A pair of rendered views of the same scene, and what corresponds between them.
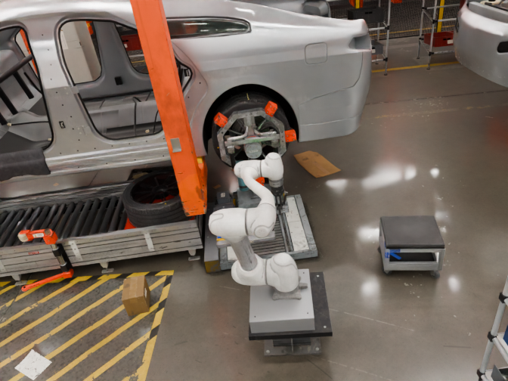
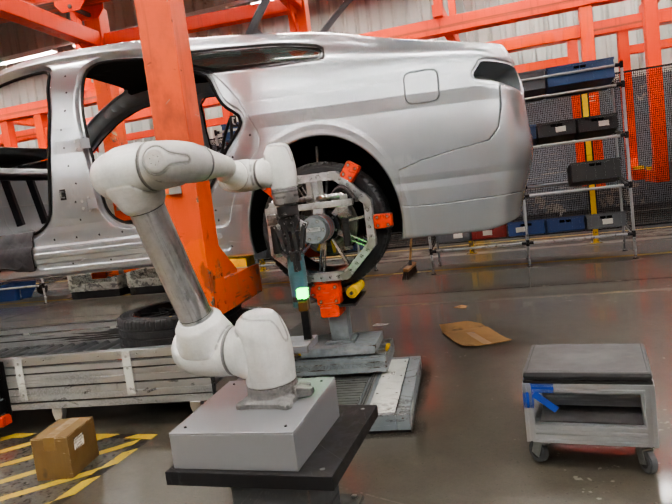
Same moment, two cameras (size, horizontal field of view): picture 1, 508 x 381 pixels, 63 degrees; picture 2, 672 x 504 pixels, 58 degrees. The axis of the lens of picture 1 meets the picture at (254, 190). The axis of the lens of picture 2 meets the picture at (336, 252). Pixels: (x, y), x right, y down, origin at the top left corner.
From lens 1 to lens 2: 1.55 m
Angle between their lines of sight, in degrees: 30
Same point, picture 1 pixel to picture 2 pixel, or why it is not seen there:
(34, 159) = (20, 246)
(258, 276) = (206, 341)
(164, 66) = (165, 58)
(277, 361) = not seen: outside the picture
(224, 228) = (105, 166)
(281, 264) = (250, 317)
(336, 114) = (463, 189)
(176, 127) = not seen: hidden behind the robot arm
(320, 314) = (327, 453)
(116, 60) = not seen: hidden behind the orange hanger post
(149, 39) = (148, 21)
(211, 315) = (166, 491)
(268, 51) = (348, 84)
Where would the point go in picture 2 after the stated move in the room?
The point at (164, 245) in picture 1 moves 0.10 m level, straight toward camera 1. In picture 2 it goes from (151, 385) to (147, 392)
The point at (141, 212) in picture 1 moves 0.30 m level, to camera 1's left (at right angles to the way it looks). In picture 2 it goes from (131, 327) to (78, 331)
